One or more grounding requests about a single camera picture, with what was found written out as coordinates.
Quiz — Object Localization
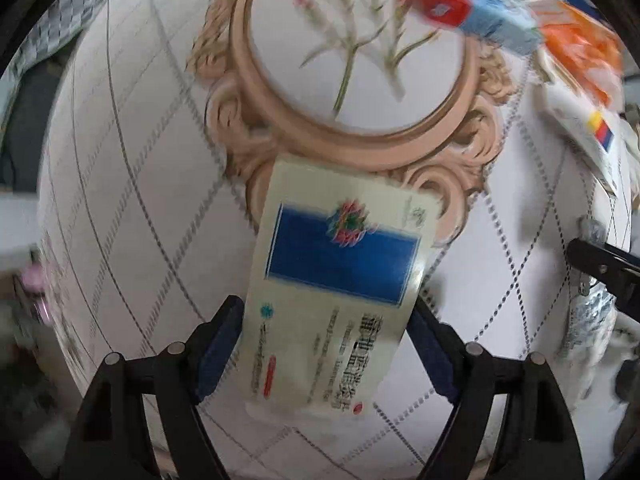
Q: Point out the white box with blue panel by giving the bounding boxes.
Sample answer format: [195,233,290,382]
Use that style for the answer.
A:
[240,155,443,418]

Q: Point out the floral printed tablecloth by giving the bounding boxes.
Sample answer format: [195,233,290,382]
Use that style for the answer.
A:
[37,0,631,466]

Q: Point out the silver foil blister pack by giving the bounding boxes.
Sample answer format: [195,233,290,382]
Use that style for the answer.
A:
[564,287,618,361]

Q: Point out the orange packet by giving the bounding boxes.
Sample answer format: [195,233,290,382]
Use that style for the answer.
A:
[530,0,623,106]

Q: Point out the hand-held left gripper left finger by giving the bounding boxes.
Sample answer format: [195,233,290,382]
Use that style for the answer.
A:
[60,295,246,480]

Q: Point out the white box with striped label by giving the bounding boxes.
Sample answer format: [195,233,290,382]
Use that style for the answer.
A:
[542,80,626,196]

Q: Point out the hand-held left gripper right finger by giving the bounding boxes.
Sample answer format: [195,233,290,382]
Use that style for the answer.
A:
[405,297,586,480]

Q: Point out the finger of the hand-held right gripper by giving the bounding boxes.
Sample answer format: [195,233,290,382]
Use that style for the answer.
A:
[567,237,640,286]

